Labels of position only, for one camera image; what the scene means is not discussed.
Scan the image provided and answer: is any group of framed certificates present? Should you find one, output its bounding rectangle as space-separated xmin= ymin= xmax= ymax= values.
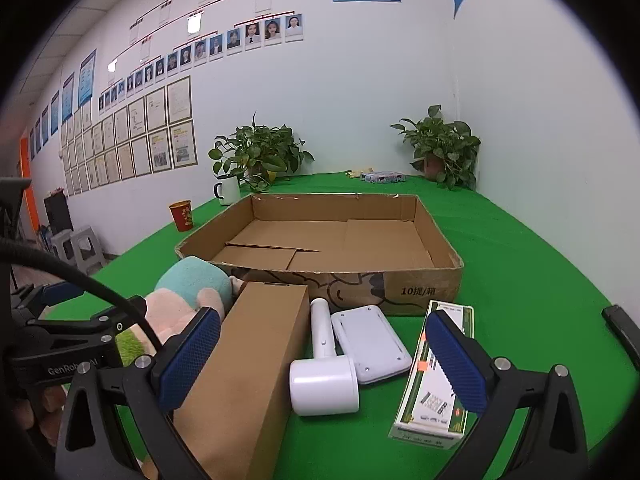
xmin=59 ymin=76 xmax=198 ymax=196

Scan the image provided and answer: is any pink and teal plush toy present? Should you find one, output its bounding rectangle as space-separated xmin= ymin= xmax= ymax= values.
xmin=117 ymin=256 xmax=246 ymax=367

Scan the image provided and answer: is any black cable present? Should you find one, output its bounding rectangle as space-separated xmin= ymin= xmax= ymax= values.
xmin=0 ymin=237 xmax=163 ymax=351

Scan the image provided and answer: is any black monitor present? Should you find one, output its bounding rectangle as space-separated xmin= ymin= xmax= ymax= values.
xmin=44 ymin=194 xmax=73 ymax=233

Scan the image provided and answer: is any white mug with black handle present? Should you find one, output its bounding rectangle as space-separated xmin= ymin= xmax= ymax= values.
xmin=214 ymin=174 xmax=242 ymax=206

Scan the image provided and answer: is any white flat rounded device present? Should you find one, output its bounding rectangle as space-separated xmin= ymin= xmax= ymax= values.
xmin=331 ymin=305 xmax=413 ymax=386

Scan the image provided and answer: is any row of portrait photos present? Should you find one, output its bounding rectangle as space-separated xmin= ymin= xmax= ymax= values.
xmin=99 ymin=12 xmax=304 ymax=111

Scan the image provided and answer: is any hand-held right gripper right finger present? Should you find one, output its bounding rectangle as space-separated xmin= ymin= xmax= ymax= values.
xmin=424 ymin=309 xmax=588 ymax=480

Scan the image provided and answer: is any orange door frame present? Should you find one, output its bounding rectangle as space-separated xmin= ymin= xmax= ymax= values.
xmin=19 ymin=136 xmax=40 ymax=233

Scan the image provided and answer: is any person's left hand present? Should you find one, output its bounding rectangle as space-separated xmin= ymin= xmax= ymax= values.
xmin=12 ymin=387 xmax=66 ymax=441

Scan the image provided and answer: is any white tube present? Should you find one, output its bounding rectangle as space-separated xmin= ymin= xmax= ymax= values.
xmin=289 ymin=298 xmax=360 ymax=417

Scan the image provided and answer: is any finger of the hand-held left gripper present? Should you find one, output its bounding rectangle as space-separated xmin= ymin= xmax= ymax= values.
xmin=30 ymin=282 xmax=91 ymax=313
xmin=87 ymin=296 xmax=148 ymax=338

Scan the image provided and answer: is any green and white carton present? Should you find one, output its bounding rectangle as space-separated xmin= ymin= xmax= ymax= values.
xmin=389 ymin=301 xmax=475 ymax=447

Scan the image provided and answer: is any bushy potted plant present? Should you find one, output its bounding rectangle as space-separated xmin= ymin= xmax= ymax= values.
xmin=209 ymin=112 xmax=316 ymax=193

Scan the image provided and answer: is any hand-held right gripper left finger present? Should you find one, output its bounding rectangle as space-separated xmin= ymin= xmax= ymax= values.
xmin=54 ymin=306 xmax=223 ymax=480

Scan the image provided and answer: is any grey plastic stool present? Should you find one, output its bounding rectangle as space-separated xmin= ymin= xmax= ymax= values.
xmin=70 ymin=234 xmax=107 ymax=275
xmin=50 ymin=230 xmax=76 ymax=261

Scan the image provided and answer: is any row of blue wall posters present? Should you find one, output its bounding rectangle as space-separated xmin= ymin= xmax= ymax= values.
xmin=30 ymin=49 xmax=97 ymax=161

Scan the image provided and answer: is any red paper cup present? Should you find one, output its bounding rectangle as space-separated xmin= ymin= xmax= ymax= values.
xmin=169 ymin=200 xmax=193 ymax=232

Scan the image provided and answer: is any long brown cardboard box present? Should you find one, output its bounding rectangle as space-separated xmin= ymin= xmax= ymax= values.
xmin=172 ymin=281 xmax=310 ymax=480

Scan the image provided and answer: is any potted plant in brown pot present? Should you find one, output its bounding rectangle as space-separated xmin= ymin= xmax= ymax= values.
xmin=390 ymin=105 xmax=482 ymax=191

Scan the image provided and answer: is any black flat object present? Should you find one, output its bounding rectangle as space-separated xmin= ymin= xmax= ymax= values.
xmin=602 ymin=305 xmax=640 ymax=361

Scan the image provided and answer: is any large cardboard box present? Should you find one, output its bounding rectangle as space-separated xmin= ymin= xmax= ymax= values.
xmin=175 ymin=192 xmax=465 ymax=317

